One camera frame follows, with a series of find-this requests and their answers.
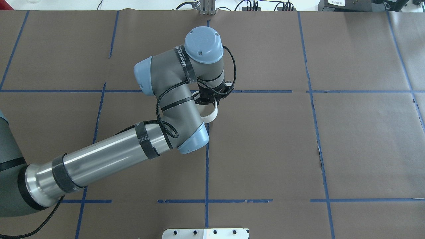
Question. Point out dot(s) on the aluminium frame post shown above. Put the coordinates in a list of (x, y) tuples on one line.
[(207, 7)]

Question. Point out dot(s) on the white mug black handle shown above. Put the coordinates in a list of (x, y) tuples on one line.
[(208, 112)]

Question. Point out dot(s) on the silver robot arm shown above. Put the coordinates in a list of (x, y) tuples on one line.
[(179, 79)]

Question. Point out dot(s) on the black computer box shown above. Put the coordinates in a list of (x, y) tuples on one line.
[(344, 6)]

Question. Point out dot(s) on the white camera pole base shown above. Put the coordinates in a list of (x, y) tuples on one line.
[(206, 233)]

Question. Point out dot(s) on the brown paper table cover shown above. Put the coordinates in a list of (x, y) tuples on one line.
[(321, 137)]

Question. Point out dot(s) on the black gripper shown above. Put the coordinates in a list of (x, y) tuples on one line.
[(207, 98)]

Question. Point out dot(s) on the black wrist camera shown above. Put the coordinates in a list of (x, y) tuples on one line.
[(227, 89)]

